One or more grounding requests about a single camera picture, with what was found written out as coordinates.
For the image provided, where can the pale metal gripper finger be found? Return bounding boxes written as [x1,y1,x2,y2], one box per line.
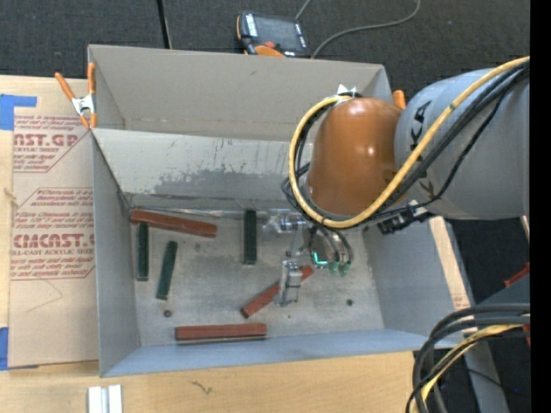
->
[289,266,304,305]
[280,259,293,307]

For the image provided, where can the grey metal bin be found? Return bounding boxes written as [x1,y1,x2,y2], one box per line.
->
[87,44,474,379]

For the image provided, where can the black cylinder on white bracket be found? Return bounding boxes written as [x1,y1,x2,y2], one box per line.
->
[377,200,436,235]

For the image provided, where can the dark green flat block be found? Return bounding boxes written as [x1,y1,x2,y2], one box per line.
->
[136,222,151,282]
[155,240,179,302]
[243,210,258,267]

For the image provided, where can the red-brown flat block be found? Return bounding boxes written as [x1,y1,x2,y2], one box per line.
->
[129,208,219,239]
[174,323,269,344]
[239,266,315,319]

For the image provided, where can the brown cardboard board, red print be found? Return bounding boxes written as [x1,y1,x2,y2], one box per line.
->
[0,74,477,372]

